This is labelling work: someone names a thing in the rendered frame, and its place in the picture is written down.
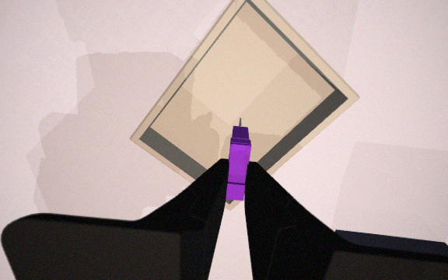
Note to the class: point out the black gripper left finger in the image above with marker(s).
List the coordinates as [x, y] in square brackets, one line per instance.
[174, 242]

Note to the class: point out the dark grey fuse block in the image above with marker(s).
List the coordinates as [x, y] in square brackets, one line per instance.
[394, 242]

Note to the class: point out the beige square tray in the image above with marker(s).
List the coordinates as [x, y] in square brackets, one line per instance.
[252, 64]

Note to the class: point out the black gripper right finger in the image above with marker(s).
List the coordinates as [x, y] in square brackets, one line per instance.
[287, 242]

